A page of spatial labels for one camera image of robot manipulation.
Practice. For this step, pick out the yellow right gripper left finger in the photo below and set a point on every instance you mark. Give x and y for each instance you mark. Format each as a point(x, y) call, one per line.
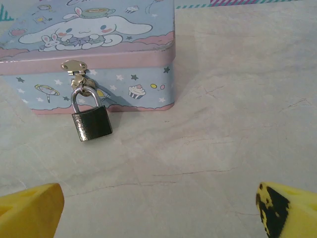
point(29, 210)

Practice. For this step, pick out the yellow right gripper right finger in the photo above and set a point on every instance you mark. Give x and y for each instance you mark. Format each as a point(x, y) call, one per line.
point(292, 213)

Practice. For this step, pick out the pastel cartoon pouch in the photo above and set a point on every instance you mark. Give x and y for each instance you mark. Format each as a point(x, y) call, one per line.
point(99, 49)

